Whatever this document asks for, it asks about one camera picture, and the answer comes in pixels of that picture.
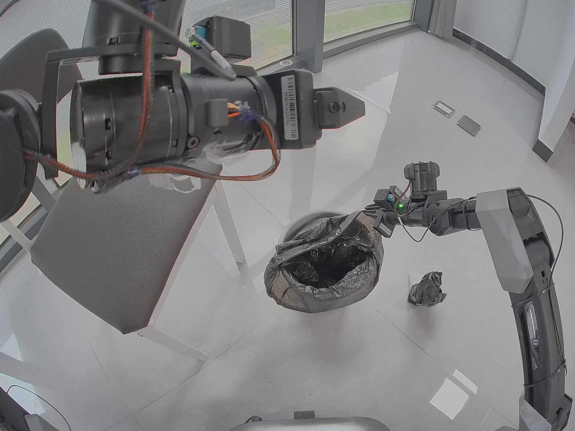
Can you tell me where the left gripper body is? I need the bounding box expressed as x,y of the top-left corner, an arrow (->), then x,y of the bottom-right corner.
180,69 -> 323,160

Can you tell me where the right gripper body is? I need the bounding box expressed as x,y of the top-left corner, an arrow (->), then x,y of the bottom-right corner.
365,204 -> 406,239

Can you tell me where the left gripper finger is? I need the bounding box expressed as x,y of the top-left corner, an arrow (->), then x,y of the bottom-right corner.
314,87 -> 366,129

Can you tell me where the black plastic bag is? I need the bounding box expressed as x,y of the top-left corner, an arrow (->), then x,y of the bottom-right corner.
263,210 -> 386,314

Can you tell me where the crumpled black plastic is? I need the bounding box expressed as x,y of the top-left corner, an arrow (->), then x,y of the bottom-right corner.
407,271 -> 448,308

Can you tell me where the white trash bin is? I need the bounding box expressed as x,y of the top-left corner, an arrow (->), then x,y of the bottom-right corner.
280,210 -> 347,247

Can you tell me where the pale grey curtain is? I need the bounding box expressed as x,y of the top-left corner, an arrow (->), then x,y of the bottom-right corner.
426,0 -> 460,40

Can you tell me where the grey chair with white legs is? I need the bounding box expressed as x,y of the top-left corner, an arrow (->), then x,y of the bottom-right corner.
0,29 -> 248,362

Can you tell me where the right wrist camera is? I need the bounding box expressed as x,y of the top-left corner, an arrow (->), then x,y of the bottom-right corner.
374,185 -> 403,211

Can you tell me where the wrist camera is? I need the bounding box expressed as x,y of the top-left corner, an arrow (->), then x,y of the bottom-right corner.
374,185 -> 403,211
185,16 -> 258,79

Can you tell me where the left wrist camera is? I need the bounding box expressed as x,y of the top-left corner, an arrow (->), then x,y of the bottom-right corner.
185,16 -> 258,79

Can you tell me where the thin black cable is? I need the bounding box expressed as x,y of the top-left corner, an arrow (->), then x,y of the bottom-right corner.
526,193 -> 565,286

